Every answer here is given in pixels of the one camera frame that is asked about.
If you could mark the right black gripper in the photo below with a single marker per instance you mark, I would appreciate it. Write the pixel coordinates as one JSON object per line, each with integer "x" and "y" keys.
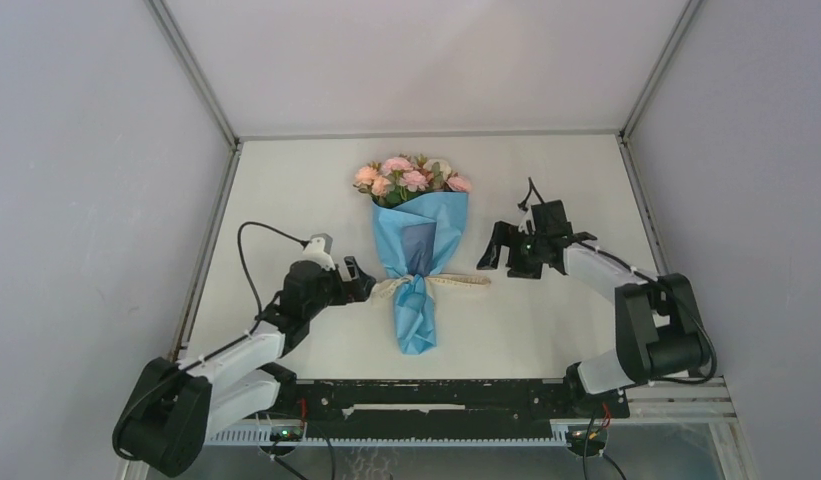
{"x": 501, "y": 235}

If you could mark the right base circuit board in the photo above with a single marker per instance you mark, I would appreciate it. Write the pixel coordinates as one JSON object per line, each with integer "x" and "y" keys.
{"x": 599, "y": 435}

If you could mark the left base circuit board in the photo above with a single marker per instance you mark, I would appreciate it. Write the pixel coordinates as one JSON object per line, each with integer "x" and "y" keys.
{"x": 285, "y": 434}

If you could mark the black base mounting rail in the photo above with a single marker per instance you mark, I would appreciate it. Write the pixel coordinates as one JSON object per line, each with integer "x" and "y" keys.
{"x": 437, "y": 405}

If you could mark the fake pink flower bouquet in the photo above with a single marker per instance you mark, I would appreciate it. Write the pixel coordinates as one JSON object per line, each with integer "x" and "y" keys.
{"x": 402, "y": 178}

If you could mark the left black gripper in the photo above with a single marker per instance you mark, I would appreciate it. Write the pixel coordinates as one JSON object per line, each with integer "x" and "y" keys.
{"x": 357, "y": 288}

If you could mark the white slotted cable duct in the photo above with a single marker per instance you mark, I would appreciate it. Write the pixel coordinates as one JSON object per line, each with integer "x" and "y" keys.
{"x": 254, "y": 435}

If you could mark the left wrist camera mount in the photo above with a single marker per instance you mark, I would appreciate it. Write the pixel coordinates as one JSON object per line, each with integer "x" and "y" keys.
{"x": 317, "y": 250}

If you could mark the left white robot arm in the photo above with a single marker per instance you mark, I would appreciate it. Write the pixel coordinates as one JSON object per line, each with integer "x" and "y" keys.
{"x": 175, "y": 407}

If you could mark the base circuit board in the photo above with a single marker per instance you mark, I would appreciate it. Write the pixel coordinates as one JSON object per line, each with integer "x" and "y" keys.
{"x": 599, "y": 435}
{"x": 285, "y": 434}

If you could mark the blue wrapping paper sheet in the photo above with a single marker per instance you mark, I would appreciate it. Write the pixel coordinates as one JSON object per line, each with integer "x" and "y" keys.
{"x": 414, "y": 241}

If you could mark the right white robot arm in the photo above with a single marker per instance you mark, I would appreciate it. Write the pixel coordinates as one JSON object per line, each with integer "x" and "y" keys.
{"x": 658, "y": 332}

